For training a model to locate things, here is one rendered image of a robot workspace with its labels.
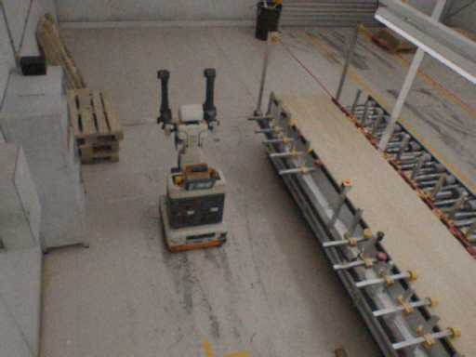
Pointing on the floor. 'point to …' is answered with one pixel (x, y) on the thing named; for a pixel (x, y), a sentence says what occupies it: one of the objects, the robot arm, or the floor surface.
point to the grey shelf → (48, 152)
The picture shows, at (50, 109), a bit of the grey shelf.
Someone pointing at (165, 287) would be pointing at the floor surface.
